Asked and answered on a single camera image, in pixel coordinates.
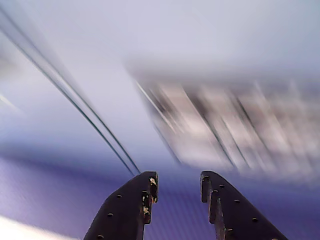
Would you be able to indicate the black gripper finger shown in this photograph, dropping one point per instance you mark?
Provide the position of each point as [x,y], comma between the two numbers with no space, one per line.
[125,207]
[237,215]

